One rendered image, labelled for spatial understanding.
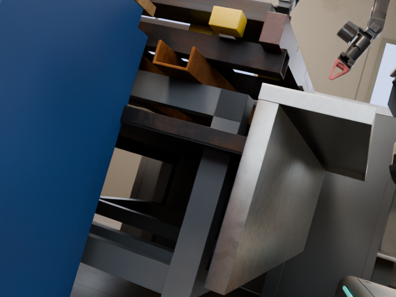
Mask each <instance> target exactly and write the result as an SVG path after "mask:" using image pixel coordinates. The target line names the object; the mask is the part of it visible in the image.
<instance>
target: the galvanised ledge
mask: <svg viewBox="0 0 396 297"><path fill-rule="evenodd" d="M258 99H260V100H265V101H270V102H273V103H278V104H279V105H280V106H281V107H282V109H283V110H284V112H285V113H286V115H287V116H288V117H289V119H290V120H291V122H292V123H293V125H294V126H295V128H296V129H297V130H298V132H299V134H300V135H301V136H302V138H303V139H304V140H305V142H306V144H307V145H308V146H309V148H310V149H311V150H312V152H313V154H314V155H315V157H316V158H317V159H318V161H319V162H320V163H321V165H322V167H323V168H324V169H325V171H328V172H331V173H335V174H339V175H342V176H347V177H350V178H353V179H357V180H362V181H365V178H366V175H367V169H368V162H369V154H370V149H371V142H372V134H373V130H374V123H375V115H376V110H377V108H376V107H371V106H367V105H362V104H357V103H352V102H349V101H344V100H339V99H335V98H330V97H325V96H322V95H316V94H311V93H306V92H303V91H298V90H293V89H290V88H284V87H279V86H276V85H270V84H265V83H262V86H261V89H260V93H259V97H258Z"/></svg>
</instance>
